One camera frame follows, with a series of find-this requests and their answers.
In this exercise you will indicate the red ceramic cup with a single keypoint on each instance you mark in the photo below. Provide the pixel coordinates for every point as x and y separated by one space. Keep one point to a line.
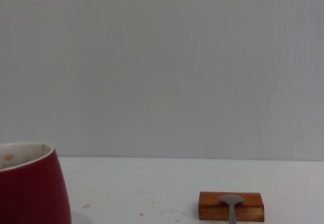
33 191

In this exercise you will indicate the orange-brown wooden block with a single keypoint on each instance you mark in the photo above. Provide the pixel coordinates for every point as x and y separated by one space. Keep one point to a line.
207 203

